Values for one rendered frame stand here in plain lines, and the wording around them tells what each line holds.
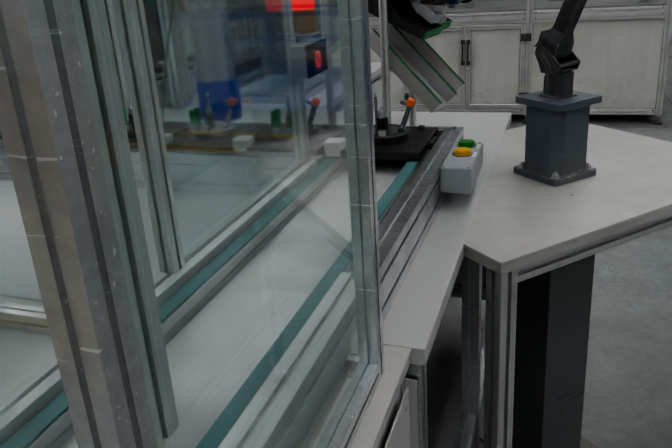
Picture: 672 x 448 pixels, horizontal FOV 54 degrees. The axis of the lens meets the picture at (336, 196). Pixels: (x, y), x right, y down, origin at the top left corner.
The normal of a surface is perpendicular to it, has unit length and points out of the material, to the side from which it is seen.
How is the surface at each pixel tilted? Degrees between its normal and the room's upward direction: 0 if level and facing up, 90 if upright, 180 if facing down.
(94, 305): 90
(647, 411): 0
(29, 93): 90
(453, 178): 90
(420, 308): 0
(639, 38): 90
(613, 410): 0
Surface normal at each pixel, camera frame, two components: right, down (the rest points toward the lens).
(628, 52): -0.27, 0.35
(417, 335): -0.07, -0.94
